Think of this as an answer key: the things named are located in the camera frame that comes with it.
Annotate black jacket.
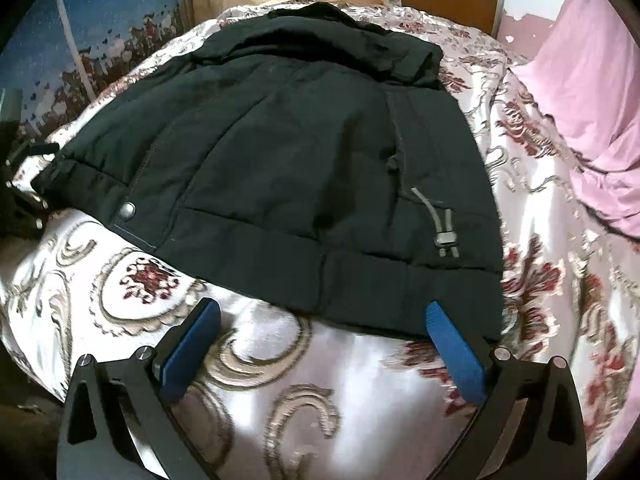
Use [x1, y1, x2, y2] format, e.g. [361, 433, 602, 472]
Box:
[31, 1, 506, 343]

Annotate blue fabric wardrobe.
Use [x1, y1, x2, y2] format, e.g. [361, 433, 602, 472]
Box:
[0, 0, 193, 141]

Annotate pink curtain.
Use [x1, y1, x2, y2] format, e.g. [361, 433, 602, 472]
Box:
[510, 0, 640, 251]

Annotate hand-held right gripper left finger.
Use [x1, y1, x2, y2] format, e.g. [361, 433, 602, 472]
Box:
[56, 297, 222, 480]

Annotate floral satin bedspread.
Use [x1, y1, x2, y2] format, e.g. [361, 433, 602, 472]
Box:
[0, 2, 640, 480]

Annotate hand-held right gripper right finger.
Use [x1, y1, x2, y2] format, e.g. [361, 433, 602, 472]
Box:
[424, 301, 589, 480]

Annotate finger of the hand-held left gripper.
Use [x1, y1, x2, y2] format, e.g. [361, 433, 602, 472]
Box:
[5, 141, 62, 167]

